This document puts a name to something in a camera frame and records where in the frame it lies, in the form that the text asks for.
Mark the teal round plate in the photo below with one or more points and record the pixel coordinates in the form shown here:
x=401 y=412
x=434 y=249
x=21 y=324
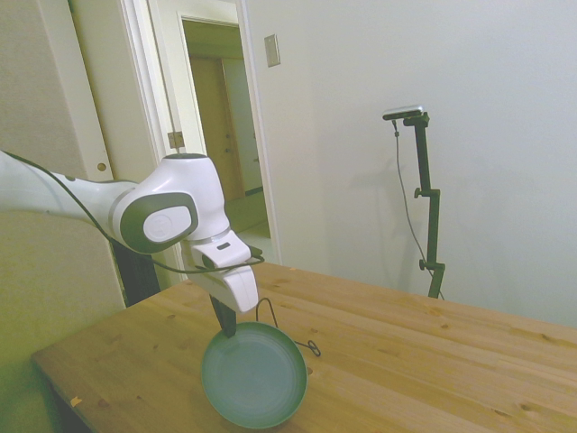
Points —
x=254 y=379

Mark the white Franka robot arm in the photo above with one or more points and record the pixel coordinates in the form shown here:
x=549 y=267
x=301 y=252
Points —
x=180 y=189

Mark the beige wall switch plate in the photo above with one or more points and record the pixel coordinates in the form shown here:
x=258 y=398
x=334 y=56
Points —
x=272 y=50

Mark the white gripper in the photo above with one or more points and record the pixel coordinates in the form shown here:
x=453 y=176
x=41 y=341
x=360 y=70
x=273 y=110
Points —
x=234 y=282

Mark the brown wooden hallway door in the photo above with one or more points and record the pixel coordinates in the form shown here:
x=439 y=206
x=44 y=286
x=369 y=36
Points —
x=221 y=131

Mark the beige padded partition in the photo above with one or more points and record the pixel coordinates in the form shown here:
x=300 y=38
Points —
x=49 y=288

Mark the silver exterior camera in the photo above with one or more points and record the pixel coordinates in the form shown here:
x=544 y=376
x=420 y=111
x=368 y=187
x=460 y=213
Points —
x=403 y=112

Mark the black camera stand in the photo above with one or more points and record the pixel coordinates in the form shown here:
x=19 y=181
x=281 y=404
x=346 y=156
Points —
x=430 y=203

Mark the white open door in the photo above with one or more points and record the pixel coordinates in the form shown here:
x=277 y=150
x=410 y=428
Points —
x=117 y=90

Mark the black ribbed panel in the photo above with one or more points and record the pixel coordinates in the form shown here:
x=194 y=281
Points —
x=135 y=279

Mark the metal door hinge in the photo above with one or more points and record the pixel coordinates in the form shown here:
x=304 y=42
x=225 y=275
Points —
x=175 y=140

